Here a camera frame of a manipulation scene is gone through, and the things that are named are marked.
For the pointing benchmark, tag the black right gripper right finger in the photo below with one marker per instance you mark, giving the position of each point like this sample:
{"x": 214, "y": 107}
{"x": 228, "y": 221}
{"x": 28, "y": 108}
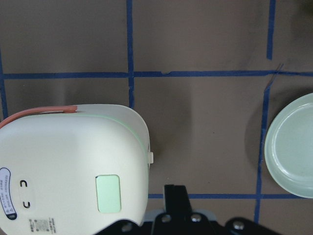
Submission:
{"x": 243, "y": 226}

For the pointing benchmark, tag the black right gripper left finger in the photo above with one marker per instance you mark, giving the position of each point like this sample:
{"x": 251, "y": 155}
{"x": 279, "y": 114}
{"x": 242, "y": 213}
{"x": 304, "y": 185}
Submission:
{"x": 176, "y": 218}

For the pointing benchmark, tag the cream rice cooker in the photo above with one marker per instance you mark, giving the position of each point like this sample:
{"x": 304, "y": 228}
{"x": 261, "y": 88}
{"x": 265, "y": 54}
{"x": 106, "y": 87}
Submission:
{"x": 84, "y": 163}

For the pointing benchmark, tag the green plate near right arm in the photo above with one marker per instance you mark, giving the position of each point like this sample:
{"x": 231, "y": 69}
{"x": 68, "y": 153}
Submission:
{"x": 288, "y": 149}

